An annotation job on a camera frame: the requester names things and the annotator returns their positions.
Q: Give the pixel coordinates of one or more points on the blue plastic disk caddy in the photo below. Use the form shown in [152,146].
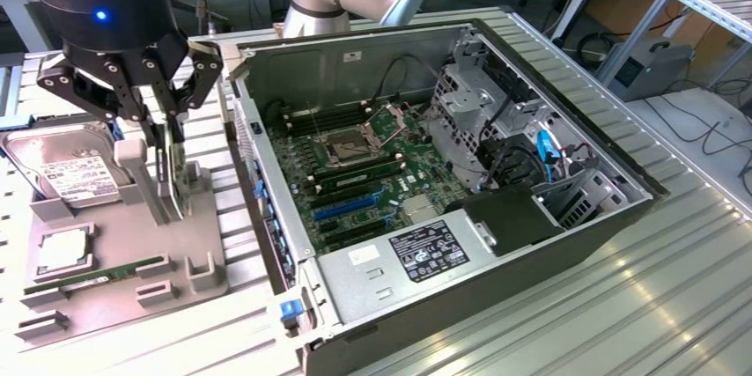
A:
[15,123]

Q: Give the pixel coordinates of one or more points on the grey plastic parts rack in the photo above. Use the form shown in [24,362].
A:
[117,261]

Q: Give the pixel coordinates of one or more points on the blue case release latch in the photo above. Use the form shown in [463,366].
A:
[289,312]

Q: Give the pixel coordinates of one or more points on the silver metal disk bay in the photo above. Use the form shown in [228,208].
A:
[469,98]

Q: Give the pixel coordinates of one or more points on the black RAM slot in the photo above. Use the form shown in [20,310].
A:
[357,174]
[329,126]
[355,169]
[327,120]
[323,110]
[324,115]
[352,164]

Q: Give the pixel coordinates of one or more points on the metal socket cover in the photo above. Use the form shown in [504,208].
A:
[376,134]

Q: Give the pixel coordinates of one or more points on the silver finned chipset heatsink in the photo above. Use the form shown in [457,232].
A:
[420,209]

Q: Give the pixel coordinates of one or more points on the blue expansion slot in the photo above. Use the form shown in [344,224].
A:
[347,212]

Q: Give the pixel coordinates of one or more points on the silver CPU chip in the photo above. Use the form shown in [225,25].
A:
[61,250]

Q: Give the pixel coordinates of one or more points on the green Dell motherboard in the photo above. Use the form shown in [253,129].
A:
[423,164]

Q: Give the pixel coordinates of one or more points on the CPU socket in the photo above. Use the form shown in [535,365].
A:
[347,147]

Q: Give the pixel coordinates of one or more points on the silver hard disk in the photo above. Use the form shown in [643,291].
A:
[59,160]

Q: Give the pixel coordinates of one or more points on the black plastic shroud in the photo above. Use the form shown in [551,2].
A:
[505,217]

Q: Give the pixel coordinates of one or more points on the open black PC case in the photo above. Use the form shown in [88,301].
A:
[528,288]

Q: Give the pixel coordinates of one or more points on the long black expansion slot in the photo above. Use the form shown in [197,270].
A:
[359,238]
[343,200]
[352,230]

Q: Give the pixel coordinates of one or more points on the Nvidia Quadro graphics card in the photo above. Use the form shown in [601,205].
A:
[176,182]

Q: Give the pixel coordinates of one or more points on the thin metal locking lever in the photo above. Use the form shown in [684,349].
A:
[316,125]

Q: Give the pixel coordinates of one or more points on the aluminium slat frame table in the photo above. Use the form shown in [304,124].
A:
[705,2]

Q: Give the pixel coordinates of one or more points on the grey power supply unit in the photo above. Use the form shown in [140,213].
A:
[376,288]

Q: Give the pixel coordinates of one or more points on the blue card retention clip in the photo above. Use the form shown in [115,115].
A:
[273,224]
[256,189]
[281,244]
[288,263]

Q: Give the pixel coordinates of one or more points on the green RAM stick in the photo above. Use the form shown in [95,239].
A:
[88,277]
[361,179]

